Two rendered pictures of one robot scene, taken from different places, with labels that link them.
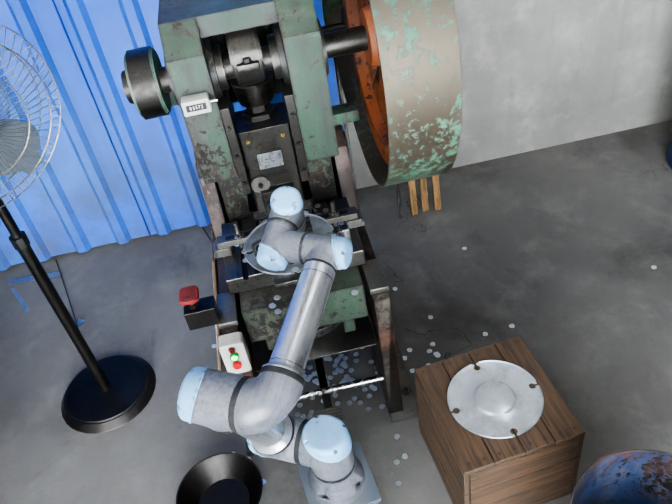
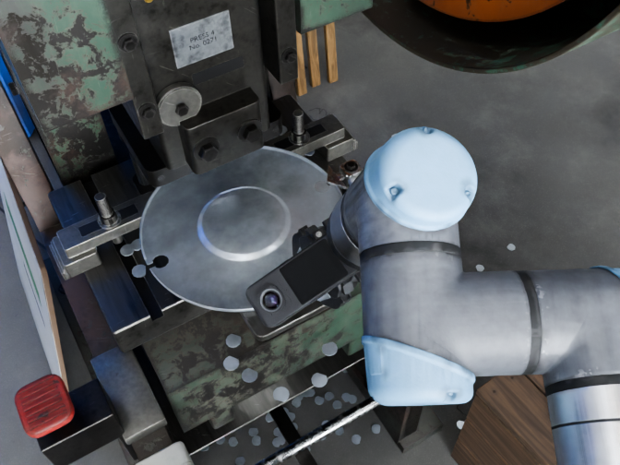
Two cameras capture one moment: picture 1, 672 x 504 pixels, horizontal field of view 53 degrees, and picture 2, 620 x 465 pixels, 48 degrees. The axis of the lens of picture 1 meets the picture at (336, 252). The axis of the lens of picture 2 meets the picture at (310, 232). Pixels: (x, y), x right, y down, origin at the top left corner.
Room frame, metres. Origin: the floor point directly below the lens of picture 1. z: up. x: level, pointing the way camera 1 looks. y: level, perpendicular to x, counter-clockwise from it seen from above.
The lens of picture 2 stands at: (1.04, 0.31, 1.54)
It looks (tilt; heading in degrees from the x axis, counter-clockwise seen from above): 53 degrees down; 335
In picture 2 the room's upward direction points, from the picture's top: 2 degrees counter-clockwise
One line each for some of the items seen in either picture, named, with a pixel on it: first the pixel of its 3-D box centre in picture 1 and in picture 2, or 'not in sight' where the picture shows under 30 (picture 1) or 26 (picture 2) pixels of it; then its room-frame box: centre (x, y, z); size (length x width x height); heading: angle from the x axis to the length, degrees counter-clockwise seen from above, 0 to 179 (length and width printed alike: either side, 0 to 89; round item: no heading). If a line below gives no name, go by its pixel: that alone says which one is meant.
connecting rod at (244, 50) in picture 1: (252, 82); not in sight; (1.74, 0.14, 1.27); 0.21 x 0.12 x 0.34; 4
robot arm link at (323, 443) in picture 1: (326, 445); not in sight; (0.98, 0.11, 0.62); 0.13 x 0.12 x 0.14; 65
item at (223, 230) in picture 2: (289, 242); (244, 221); (1.62, 0.14, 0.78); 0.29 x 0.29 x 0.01
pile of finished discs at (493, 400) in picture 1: (494, 397); not in sight; (1.22, -0.40, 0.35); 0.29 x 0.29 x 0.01
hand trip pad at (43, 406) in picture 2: (191, 302); (52, 414); (1.49, 0.46, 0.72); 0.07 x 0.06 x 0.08; 4
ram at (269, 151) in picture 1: (270, 159); (189, 38); (1.70, 0.14, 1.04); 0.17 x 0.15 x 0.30; 4
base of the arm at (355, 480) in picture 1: (335, 470); not in sight; (0.98, 0.11, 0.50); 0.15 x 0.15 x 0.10
